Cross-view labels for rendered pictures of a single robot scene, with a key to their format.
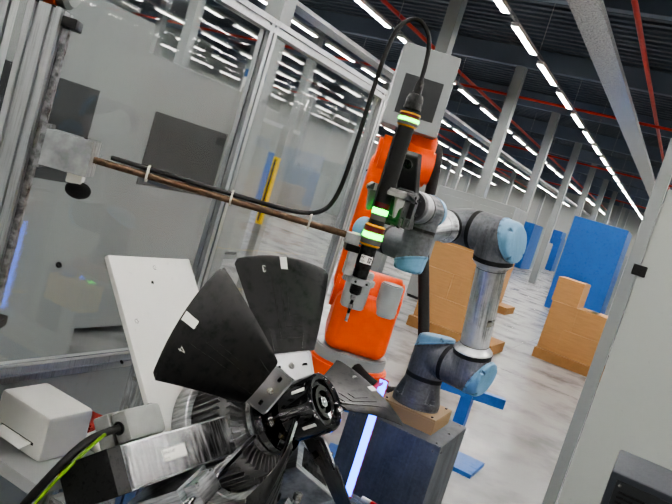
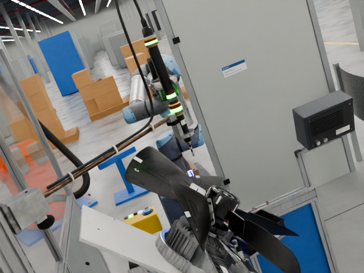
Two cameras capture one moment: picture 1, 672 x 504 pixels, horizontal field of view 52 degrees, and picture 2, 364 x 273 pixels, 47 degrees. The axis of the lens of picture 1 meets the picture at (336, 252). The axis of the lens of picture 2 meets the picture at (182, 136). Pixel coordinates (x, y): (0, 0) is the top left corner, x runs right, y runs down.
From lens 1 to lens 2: 0.80 m
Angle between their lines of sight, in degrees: 34
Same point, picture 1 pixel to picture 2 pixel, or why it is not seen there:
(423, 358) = (169, 149)
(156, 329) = (128, 245)
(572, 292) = (83, 78)
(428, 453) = not seen: hidden behind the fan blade
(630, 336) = (194, 71)
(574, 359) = (110, 106)
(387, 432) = not seen: hidden behind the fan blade
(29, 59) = not seen: outside the picture
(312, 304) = (168, 164)
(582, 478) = (220, 142)
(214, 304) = (183, 197)
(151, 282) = (98, 229)
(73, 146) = (31, 201)
